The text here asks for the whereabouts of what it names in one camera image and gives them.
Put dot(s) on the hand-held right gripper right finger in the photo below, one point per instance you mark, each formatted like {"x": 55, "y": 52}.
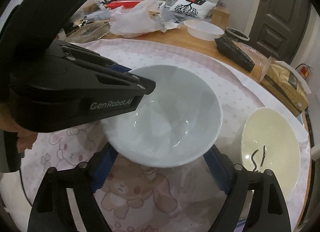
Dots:
{"x": 216, "y": 172}

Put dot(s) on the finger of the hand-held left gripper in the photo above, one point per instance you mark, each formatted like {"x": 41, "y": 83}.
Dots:
{"x": 95, "y": 56}
{"x": 140, "y": 83}

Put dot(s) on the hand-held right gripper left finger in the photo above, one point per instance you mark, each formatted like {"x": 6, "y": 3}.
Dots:
{"x": 105, "y": 167}

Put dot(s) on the white ceramic bowl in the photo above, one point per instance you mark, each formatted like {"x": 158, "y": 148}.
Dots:
{"x": 175, "y": 111}

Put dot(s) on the person's left hand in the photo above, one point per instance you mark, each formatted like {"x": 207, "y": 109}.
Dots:
{"x": 26, "y": 140}

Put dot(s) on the glass tray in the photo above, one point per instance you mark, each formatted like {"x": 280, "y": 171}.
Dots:
{"x": 87, "y": 31}

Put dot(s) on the wine glass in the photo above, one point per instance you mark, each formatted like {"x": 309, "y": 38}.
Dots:
{"x": 78, "y": 21}

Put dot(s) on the white plastic bag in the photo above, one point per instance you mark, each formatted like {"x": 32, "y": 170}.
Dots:
{"x": 135, "y": 21}

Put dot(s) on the pink bear printed blanket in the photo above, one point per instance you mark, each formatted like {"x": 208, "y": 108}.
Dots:
{"x": 150, "y": 197}

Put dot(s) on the red plastic lid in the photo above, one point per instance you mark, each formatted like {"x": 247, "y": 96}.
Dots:
{"x": 120, "y": 4}

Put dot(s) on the cream bowl with dark streak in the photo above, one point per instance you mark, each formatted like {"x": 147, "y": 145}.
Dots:
{"x": 270, "y": 134}

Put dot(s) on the white plastic bowl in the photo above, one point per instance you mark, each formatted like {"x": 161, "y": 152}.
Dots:
{"x": 203, "y": 34}

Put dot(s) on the black packet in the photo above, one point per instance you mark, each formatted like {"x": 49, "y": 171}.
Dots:
{"x": 235, "y": 53}

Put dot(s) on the wooden box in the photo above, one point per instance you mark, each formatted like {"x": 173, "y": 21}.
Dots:
{"x": 220, "y": 16}

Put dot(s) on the round waste basket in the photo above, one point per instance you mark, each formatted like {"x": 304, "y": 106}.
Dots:
{"x": 237, "y": 34}

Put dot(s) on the golden packet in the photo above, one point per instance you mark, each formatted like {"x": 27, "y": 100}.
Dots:
{"x": 282, "y": 84}

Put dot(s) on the clear plastic container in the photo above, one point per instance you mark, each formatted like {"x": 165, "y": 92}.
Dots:
{"x": 255, "y": 54}

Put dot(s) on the red fire extinguisher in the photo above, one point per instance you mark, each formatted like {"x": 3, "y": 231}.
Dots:
{"x": 304, "y": 71}

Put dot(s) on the dark panelled door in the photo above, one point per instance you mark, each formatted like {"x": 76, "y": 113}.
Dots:
{"x": 282, "y": 21}

